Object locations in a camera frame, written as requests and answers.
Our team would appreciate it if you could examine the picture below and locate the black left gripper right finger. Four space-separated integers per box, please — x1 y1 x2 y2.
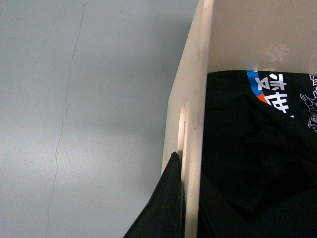
200 174 244 238

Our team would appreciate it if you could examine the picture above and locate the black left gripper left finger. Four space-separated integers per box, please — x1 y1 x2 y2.
124 152 183 238

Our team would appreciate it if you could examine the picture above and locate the black printed t-shirt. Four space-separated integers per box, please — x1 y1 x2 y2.
199 70 317 238

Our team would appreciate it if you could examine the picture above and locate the cream plastic laundry hamper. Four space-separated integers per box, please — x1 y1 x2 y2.
162 0 317 238

